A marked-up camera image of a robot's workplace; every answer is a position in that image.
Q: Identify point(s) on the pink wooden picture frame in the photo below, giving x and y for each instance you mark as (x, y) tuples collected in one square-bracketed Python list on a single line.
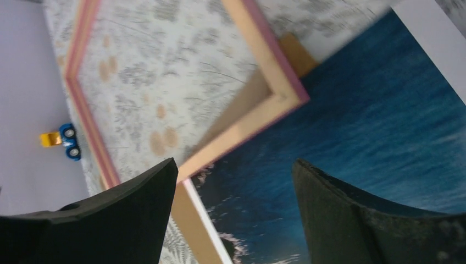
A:
[(249, 20)]

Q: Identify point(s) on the floral patterned table mat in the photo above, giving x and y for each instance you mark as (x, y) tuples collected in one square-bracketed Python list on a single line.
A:
[(156, 74)]

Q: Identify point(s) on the blue seascape photo print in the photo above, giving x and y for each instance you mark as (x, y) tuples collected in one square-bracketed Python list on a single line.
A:
[(380, 116)]

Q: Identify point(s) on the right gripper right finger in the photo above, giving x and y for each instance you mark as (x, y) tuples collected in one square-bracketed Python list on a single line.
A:
[(345, 224)]

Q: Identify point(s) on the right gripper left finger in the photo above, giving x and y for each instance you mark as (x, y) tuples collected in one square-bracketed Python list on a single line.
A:
[(125, 224)]

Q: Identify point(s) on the yellow and blue toy car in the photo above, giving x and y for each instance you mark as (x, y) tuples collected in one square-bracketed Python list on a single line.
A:
[(66, 137)]

